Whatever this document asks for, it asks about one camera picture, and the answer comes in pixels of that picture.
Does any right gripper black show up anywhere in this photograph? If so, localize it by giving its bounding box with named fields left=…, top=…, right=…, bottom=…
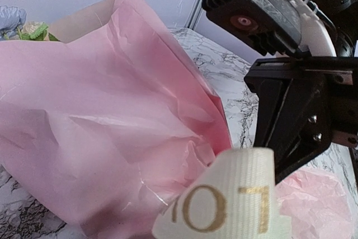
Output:
left=244, top=57, right=357, bottom=183

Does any beige rope bundle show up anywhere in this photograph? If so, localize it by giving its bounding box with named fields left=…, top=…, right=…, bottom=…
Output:
left=152, top=146, right=293, bottom=239

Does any pink wrapping paper sheet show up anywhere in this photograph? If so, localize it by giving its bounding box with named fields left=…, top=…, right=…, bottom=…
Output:
left=1, top=0, right=354, bottom=238

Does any blue white fake flower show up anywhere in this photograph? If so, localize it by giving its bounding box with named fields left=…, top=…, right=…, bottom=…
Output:
left=1, top=6, right=27, bottom=41

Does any pink rose fake flower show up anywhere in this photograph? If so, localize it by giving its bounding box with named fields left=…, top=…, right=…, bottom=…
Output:
left=17, top=21, right=59, bottom=41

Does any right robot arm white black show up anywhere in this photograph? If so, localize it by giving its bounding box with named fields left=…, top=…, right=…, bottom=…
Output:
left=244, top=0, right=357, bottom=182

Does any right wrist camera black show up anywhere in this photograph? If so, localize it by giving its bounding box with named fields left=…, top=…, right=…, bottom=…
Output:
left=201, top=0, right=336, bottom=58

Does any right aluminium frame post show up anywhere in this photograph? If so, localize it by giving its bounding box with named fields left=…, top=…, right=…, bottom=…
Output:
left=185, top=0, right=201, bottom=30

